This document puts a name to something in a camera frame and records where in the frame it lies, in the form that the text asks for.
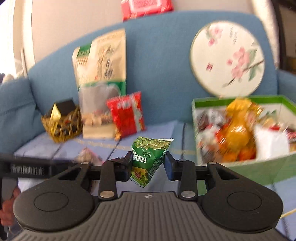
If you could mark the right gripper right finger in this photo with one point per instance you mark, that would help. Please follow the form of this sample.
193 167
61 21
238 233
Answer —
183 171

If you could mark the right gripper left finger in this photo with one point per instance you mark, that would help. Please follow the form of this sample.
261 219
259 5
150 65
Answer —
112 171

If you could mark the green pea snack packet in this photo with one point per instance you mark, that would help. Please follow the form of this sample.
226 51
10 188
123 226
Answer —
148 155

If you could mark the person's left hand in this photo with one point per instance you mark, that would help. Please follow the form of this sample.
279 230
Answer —
6 213

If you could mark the blue sofa cushion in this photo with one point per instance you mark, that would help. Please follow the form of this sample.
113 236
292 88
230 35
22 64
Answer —
20 117

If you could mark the red snack bag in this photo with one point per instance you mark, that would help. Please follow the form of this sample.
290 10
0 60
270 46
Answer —
127 114

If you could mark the gold foil pyramid packet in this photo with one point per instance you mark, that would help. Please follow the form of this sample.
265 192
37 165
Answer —
54 119

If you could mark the orange jelly snack bag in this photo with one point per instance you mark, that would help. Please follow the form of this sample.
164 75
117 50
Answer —
236 138

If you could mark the green white cardboard box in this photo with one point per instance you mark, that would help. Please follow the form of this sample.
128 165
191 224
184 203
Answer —
278 114

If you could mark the white snack packet in box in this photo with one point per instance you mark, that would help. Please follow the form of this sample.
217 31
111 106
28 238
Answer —
270 144

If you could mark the large beige green snack bag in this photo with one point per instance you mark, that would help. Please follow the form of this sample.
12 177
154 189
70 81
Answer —
100 73

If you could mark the blue sofa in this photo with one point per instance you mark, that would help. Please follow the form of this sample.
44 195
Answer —
158 64

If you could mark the red wet wipes pack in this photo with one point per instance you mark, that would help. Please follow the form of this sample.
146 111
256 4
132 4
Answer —
132 9

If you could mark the gold wire basket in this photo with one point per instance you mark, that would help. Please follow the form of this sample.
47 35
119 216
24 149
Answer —
69 127

